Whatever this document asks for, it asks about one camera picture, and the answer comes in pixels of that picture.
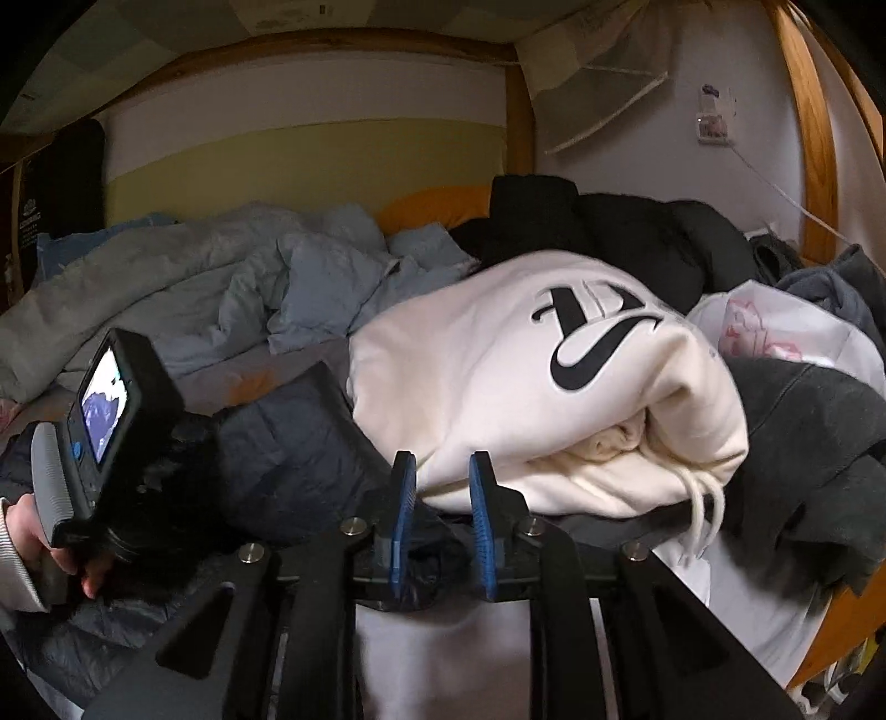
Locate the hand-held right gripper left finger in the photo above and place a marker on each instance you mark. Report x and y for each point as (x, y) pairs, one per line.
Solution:
(405, 498)

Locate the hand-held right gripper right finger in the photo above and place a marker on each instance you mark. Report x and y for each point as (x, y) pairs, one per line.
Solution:
(481, 512)

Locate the black quilted down jacket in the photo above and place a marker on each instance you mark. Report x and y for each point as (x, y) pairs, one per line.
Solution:
(291, 457)

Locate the person's left forearm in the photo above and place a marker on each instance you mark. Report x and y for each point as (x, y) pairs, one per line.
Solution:
(17, 581)

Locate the person's left hand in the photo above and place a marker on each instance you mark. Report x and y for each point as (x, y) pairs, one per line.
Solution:
(28, 529)

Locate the white folded hoodie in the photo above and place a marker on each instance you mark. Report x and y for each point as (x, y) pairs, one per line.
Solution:
(471, 381)

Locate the pale bed sheet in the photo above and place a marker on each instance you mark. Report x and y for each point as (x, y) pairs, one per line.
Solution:
(443, 658)

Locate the light blue duvet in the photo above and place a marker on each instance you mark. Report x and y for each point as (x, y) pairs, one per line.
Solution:
(207, 291)

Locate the blue pillow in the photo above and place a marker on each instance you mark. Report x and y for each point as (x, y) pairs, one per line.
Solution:
(90, 239)

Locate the black hanging bag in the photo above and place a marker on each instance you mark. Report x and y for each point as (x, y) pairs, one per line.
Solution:
(62, 194)

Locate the orange pillow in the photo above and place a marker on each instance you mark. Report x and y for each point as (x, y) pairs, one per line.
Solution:
(436, 208)

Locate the black puffy jacket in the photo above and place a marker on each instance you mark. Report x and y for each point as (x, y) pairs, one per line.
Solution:
(623, 228)

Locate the dark grey folded garment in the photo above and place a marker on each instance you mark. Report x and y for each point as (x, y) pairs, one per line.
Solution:
(796, 450)

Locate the white plastic bag pink print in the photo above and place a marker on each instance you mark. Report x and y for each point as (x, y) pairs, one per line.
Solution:
(796, 325)

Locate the grey crumpled garment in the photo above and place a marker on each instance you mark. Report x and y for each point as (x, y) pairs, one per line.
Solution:
(844, 284)

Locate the pastel checked canopy cloth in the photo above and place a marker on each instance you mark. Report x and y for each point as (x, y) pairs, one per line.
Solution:
(207, 21)

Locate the white wall socket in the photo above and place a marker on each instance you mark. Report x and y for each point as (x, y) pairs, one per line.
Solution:
(713, 128)

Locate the wooden bed frame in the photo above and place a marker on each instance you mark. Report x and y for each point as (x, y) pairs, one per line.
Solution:
(806, 138)

